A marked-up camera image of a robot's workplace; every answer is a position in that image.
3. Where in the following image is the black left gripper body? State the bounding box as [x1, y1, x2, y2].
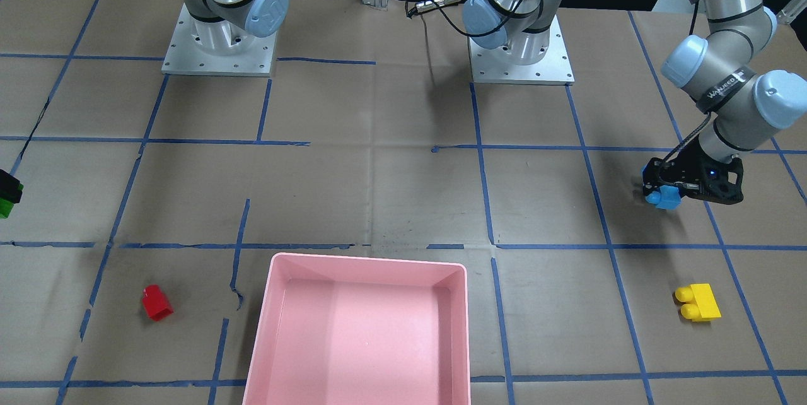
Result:
[646, 141, 744, 206]

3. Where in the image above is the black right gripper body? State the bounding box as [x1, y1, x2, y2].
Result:
[0, 170, 23, 202]

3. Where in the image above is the green toy block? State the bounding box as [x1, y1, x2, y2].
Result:
[1, 183, 24, 219]

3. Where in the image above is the blue toy block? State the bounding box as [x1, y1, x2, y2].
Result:
[642, 164, 683, 210]

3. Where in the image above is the red toy block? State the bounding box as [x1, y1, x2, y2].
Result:
[141, 284, 174, 322]

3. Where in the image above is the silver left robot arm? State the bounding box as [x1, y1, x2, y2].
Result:
[462, 0, 805, 209]

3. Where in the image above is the pink plastic box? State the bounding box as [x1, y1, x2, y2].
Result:
[243, 252, 472, 404]

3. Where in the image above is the yellow toy block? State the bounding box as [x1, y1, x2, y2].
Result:
[674, 283, 723, 322]

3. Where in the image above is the brown paper table cover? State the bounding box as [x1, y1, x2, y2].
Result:
[1, 0, 805, 404]

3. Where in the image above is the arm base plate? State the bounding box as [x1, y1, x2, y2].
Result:
[468, 16, 576, 86]
[161, 5, 279, 78]

